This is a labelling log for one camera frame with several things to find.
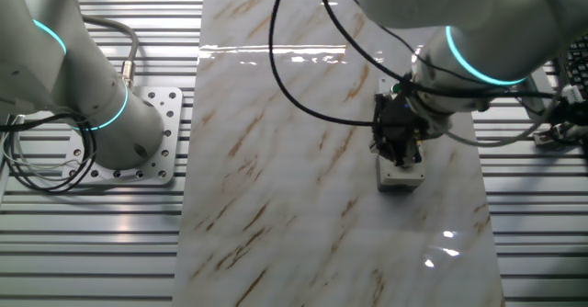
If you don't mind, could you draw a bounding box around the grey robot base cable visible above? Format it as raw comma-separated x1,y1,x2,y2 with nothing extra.
81,15,141,90

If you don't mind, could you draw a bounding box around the thin white cable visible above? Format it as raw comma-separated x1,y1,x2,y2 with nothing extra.
445,90,567,149

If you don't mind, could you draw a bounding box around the grey camera on mount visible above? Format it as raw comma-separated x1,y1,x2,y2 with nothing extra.
532,113,588,150

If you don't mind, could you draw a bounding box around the grey box red button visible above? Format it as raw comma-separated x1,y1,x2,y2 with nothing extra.
375,153,427,193

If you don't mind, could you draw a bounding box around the black keyboard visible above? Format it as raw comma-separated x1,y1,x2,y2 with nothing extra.
562,40,588,101

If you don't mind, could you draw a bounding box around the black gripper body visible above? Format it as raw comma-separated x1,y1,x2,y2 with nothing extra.
370,90,442,159

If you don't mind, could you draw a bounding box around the marble pattern table mat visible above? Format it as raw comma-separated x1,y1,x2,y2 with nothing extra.
172,0,506,307

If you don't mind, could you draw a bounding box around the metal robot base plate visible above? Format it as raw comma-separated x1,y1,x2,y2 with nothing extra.
62,85,184,187

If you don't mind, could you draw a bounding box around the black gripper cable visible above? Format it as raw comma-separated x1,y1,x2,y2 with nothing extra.
268,0,378,128
316,0,557,99

